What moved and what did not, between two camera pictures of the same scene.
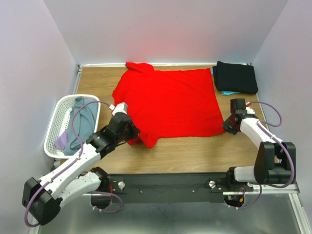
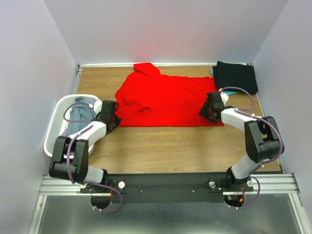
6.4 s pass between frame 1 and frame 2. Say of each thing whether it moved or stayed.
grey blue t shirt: stayed
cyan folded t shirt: stayed
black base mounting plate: stayed
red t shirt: moved
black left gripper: moved
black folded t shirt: stayed
